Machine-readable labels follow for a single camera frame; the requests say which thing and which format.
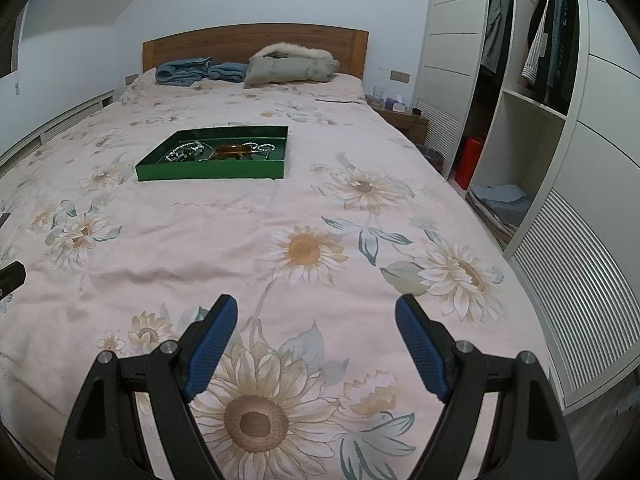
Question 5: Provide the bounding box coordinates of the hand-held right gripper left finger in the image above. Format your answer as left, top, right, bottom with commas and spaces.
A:
54, 294, 239, 480

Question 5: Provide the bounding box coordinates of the wooden nightstand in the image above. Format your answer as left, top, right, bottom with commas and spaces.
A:
365, 97, 431, 143

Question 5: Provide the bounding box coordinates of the small blue blanket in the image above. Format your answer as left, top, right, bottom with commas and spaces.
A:
209, 62, 250, 82

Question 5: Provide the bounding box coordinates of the pile of folded clothes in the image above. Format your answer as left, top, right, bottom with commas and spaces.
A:
466, 184, 532, 246

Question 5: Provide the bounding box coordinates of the white louvered panel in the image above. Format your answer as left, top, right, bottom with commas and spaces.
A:
510, 187, 640, 406

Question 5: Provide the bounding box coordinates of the grey fur-trimmed jacket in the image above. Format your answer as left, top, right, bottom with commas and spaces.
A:
243, 42, 341, 90

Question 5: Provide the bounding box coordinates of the wooden headboard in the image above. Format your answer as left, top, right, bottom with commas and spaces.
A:
142, 23, 371, 80

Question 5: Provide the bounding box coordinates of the row of hanging clothes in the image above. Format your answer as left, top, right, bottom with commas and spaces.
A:
521, 0, 576, 106

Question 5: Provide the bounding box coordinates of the amber bangle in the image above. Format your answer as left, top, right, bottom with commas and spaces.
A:
216, 143, 257, 160

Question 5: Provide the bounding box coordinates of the white wardrobe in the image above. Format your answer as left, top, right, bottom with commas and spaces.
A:
415, 0, 640, 411

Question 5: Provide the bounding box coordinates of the silver chain necklace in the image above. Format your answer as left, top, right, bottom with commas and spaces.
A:
182, 141, 217, 162

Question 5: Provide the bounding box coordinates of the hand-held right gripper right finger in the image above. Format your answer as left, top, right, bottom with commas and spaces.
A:
394, 294, 580, 480

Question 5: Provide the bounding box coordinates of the floral bed sheet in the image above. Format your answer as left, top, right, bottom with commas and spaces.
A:
0, 71, 566, 480

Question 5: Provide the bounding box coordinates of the red fire extinguisher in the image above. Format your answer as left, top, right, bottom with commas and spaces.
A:
454, 135, 486, 191

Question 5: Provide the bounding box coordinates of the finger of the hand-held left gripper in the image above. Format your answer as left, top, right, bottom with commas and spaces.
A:
0, 261, 27, 303

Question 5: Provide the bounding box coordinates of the white radiator cover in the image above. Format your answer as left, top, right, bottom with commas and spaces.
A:
0, 90, 116, 166

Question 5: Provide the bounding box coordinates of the large blue blanket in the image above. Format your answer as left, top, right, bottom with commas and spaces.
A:
155, 57, 217, 86

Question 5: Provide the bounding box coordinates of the green jewelry tray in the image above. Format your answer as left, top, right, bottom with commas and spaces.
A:
135, 125, 290, 182

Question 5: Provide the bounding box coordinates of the hanging grey coat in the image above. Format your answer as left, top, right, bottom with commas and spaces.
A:
480, 0, 513, 75

